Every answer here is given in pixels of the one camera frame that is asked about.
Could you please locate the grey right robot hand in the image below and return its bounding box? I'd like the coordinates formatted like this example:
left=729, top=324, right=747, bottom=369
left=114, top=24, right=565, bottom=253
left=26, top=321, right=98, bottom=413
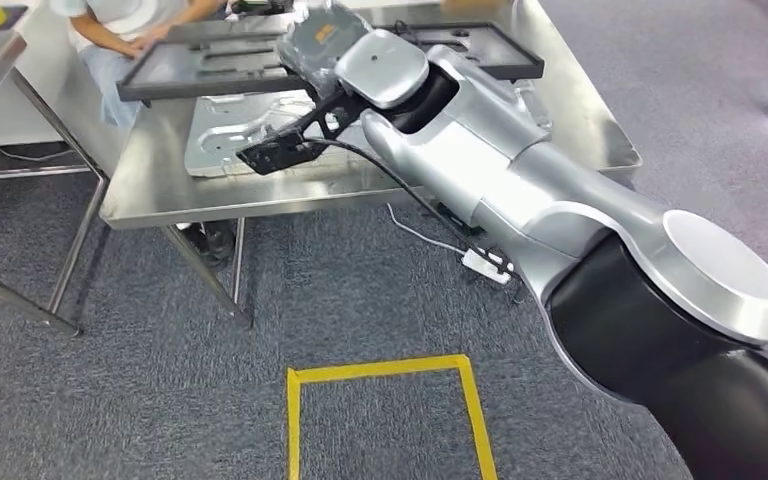
left=276, top=3, right=375, bottom=97

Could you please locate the person's left hand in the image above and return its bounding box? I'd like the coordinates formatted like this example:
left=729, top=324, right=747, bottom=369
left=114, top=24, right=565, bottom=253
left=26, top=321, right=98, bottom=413
left=133, top=24, right=174, bottom=50

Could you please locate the black plastic panel part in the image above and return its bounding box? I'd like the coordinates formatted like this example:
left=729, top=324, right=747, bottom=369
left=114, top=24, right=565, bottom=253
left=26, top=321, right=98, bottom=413
left=116, top=21, right=546, bottom=103

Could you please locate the stainless steel workbench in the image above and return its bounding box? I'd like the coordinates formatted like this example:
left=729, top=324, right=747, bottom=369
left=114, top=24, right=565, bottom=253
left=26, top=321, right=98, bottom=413
left=99, top=0, right=644, bottom=330

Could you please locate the person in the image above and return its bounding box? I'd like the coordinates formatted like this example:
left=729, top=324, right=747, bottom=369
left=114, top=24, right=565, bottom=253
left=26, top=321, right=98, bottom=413
left=49, top=0, right=230, bottom=131

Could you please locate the black controller with antennas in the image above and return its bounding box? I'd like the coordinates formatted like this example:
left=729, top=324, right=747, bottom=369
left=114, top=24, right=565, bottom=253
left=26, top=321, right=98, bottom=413
left=230, top=0, right=294, bottom=17

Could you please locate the stamped grey metal panel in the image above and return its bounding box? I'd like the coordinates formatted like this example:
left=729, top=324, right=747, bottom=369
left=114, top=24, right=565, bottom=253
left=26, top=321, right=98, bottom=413
left=183, top=78, right=555, bottom=179

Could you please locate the white power strip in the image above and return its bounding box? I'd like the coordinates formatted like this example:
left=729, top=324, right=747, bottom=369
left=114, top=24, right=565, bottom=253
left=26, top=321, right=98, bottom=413
left=460, top=247, right=515, bottom=287

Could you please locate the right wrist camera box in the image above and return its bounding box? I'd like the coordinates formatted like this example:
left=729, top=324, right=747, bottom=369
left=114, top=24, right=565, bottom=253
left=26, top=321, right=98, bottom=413
left=236, top=91, right=367, bottom=178

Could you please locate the black camera cable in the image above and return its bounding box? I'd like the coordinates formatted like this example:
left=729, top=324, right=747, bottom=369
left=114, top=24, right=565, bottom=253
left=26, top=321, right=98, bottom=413
left=304, top=137, right=524, bottom=280

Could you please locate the white power cable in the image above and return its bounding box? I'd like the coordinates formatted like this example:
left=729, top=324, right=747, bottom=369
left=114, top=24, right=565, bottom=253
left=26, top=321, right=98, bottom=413
left=386, top=203, right=469, bottom=257

